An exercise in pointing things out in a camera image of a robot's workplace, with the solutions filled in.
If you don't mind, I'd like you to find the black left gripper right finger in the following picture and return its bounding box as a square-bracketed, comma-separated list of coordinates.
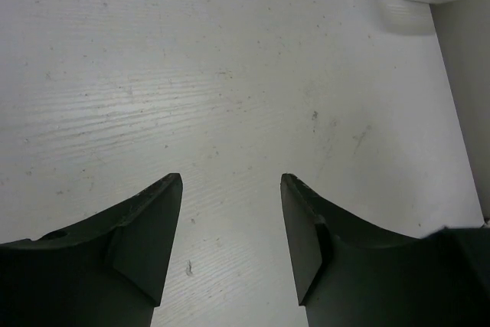
[280, 174, 489, 326]

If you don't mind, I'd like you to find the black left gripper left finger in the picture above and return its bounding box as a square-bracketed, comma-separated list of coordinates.
[1, 173, 183, 326]

